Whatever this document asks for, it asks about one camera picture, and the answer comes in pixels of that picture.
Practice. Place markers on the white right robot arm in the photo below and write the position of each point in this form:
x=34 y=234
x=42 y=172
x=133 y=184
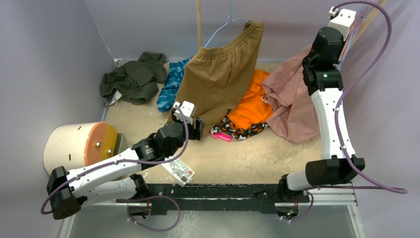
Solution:
x=325 y=87

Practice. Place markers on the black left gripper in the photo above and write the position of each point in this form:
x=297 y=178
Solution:
x=195 y=134

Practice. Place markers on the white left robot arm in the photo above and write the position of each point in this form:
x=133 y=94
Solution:
x=71 y=190

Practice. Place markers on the blue patterned shorts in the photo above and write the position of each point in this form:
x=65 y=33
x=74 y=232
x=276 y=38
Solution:
x=169 y=91

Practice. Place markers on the white cylindrical bin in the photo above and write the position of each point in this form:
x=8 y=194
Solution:
x=66 y=147

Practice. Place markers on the light blue hanger holding shorts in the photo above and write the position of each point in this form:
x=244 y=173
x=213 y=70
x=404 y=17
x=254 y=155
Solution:
x=228 y=21

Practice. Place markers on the pink shorts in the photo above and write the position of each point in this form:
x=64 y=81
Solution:
x=294 y=116

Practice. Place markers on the pink wire hanger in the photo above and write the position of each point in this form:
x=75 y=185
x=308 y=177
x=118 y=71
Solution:
x=353 y=30

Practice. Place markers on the pink plastic clip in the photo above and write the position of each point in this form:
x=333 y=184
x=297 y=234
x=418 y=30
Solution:
x=222 y=136

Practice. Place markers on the clear plastic packet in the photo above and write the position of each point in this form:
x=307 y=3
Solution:
x=179 y=171

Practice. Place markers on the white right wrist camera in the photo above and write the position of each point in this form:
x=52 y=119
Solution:
x=342 y=20

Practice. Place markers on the camouflage patterned shorts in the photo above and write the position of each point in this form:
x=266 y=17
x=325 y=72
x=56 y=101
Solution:
x=228 y=127

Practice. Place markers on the orange shorts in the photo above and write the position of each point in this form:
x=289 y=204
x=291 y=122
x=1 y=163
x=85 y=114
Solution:
x=253 y=107

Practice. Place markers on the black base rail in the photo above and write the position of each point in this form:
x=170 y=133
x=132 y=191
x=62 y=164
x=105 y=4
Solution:
x=213 y=197

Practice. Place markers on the dark green shorts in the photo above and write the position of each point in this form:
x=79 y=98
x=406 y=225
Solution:
x=136 y=80

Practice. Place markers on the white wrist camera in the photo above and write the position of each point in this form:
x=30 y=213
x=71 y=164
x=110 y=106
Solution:
x=342 y=20
x=183 y=110

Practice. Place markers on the tan khaki shorts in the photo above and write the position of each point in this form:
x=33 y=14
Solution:
x=216 y=79

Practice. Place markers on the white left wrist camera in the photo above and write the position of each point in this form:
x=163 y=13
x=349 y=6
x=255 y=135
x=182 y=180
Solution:
x=183 y=110

